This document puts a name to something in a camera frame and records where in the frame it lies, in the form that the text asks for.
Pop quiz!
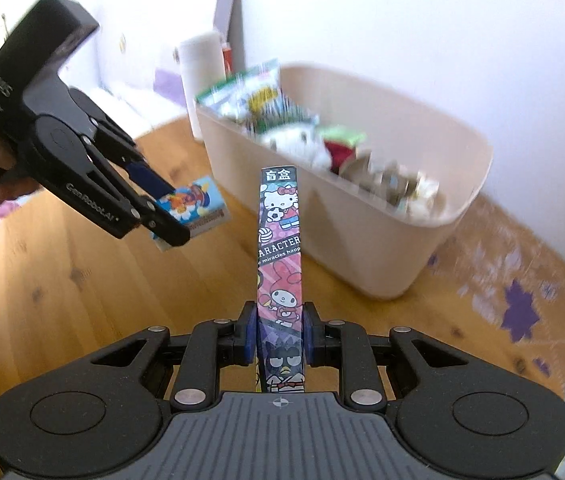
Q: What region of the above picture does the red white milk carton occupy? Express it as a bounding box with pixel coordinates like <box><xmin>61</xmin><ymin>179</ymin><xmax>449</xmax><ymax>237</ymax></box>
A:
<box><xmin>222</xmin><ymin>42</ymin><xmax>234</xmax><ymax>76</ymax></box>

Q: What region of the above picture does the green snack packet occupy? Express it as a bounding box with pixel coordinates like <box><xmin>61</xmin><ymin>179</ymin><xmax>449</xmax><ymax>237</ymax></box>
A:
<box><xmin>317</xmin><ymin>125</ymin><xmax>367</xmax><ymax>148</ymax></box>

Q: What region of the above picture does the lilac leaning board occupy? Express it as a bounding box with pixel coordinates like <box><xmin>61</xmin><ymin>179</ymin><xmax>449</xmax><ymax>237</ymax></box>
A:
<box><xmin>213</xmin><ymin>0</ymin><xmax>236</xmax><ymax>42</ymax></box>

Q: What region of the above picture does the green white chip bag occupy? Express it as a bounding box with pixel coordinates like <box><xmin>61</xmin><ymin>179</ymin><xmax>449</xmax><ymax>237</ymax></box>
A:
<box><xmin>196</xmin><ymin>60</ymin><xmax>319</xmax><ymax>136</ymax></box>

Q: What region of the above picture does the purple floral table mat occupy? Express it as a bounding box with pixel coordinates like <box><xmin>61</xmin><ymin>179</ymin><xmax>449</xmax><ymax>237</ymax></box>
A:
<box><xmin>416</xmin><ymin>195</ymin><xmax>565</xmax><ymax>394</ymax></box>

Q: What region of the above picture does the blue cartoon small box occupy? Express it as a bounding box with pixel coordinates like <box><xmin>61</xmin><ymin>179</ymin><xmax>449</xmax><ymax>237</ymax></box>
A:
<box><xmin>156</xmin><ymin>176</ymin><xmax>230</xmax><ymax>240</ymax></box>

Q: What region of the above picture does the white plush toy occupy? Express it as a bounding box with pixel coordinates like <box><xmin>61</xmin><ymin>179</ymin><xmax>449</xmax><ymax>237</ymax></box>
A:
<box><xmin>258</xmin><ymin>122</ymin><xmax>332</xmax><ymax>170</ymax></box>

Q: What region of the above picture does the white thermos bottle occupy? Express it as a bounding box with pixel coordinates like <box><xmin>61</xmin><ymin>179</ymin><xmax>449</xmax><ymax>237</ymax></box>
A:
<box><xmin>176</xmin><ymin>29</ymin><xmax>226</xmax><ymax>142</ymax></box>

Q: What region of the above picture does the beige plastic storage basket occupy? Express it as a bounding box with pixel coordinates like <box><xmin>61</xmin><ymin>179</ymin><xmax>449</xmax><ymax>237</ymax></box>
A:
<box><xmin>196</xmin><ymin>63</ymin><xmax>495</xmax><ymax>302</ymax></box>

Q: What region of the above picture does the long cartoon character box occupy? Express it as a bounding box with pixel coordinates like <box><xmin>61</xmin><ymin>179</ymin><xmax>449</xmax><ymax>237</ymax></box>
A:
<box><xmin>256</xmin><ymin>166</ymin><xmax>305</xmax><ymax>393</ymax></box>

